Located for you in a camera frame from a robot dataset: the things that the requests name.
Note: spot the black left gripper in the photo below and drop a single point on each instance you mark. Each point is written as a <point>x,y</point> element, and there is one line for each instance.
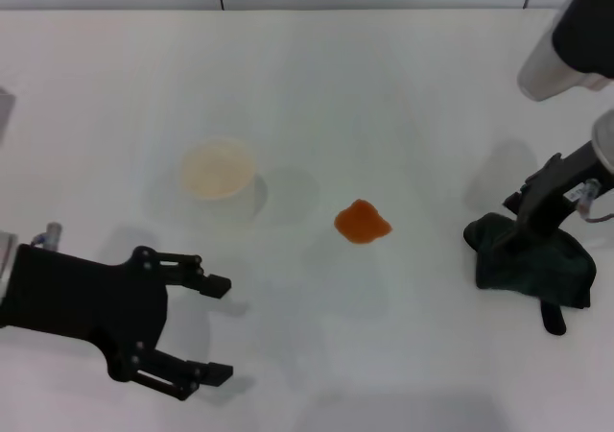
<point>81,293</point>

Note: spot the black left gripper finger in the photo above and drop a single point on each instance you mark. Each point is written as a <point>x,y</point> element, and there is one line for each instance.
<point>216,373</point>

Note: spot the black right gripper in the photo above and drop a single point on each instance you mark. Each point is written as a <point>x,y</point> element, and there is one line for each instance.
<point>551,197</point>

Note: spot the dark blue rag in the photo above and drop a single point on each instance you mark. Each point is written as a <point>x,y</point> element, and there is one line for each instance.
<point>542,269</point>

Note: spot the white paper cup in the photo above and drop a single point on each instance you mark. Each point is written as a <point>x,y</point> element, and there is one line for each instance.
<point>218,175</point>

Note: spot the brown water stain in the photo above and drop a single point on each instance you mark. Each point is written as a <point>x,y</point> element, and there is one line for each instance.
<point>361,223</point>

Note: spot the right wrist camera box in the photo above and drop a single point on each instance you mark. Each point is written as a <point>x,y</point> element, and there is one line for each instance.
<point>571,43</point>

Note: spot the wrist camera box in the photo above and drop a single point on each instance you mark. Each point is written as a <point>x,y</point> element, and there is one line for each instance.
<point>571,43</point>
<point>5,112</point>

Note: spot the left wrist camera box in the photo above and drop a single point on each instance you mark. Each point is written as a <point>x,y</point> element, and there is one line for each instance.
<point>5,112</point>

